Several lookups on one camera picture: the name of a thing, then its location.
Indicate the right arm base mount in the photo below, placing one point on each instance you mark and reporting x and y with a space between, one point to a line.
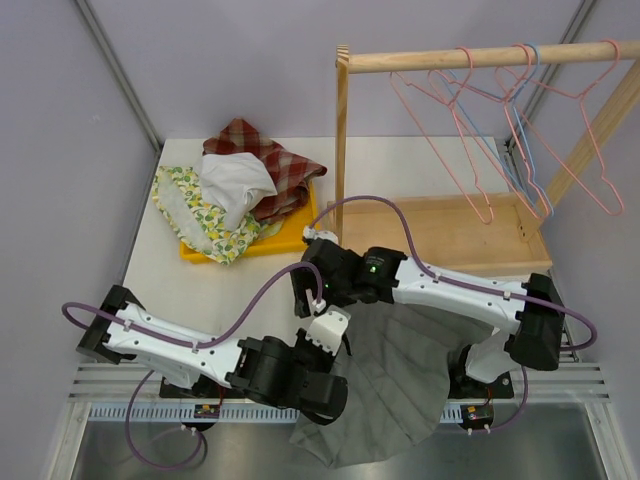
482 372

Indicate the grey skirt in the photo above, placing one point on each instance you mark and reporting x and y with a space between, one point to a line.
398 382

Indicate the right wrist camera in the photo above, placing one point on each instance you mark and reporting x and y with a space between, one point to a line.
311 234

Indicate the yellow plastic tray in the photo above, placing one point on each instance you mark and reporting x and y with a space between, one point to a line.
285 236

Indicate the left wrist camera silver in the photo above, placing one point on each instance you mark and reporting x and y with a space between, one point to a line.
326 331

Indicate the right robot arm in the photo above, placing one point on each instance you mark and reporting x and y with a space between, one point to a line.
527 318

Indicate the lemon print skirt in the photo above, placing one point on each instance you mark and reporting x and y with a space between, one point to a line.
198 225

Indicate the red plaid skirt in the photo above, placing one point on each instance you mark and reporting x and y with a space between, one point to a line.
290 172

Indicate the white skirt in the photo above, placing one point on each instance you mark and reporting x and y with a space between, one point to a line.
234 182

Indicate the blue hanger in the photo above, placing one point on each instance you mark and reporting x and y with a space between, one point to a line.
500 150

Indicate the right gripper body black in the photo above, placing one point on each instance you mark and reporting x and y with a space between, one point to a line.
304 279

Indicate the wooden clothes rack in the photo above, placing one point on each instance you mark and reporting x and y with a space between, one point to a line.
390 191

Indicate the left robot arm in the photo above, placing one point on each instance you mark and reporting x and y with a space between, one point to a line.
266 371

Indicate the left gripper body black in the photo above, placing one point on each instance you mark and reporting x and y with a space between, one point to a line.
312 355

